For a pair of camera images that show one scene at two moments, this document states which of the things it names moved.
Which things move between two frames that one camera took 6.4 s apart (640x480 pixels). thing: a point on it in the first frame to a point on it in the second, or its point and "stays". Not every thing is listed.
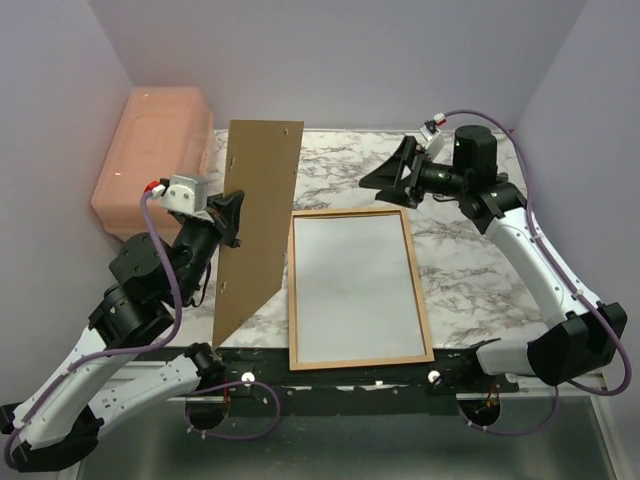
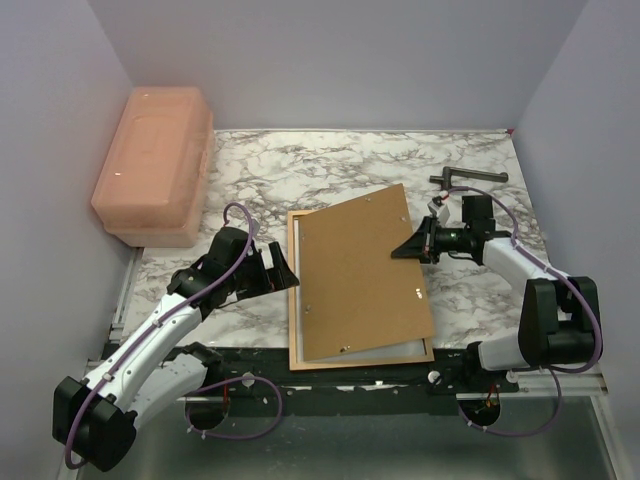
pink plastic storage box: (159, 133) stays
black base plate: (259, 382) stays
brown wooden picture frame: (293, 348) stays
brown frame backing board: (264, 161) to (354, 294)
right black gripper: (388, 175) to (423, 243)
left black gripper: (226, 215) to (278, 274)
